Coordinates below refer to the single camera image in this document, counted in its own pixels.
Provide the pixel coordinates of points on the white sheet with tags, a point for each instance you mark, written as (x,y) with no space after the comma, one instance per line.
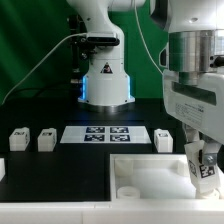
(106,135)

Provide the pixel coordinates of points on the white left fence block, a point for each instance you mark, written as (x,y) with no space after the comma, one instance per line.
(2,168)

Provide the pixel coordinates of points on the white front fence wall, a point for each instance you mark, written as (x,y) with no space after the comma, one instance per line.
(118,212)

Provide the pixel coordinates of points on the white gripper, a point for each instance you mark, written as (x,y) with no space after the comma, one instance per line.
(200,107)

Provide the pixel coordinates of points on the white square table top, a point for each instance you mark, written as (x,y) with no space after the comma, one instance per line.
(150,176)

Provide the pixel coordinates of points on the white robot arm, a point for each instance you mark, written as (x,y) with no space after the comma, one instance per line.
(193,61)

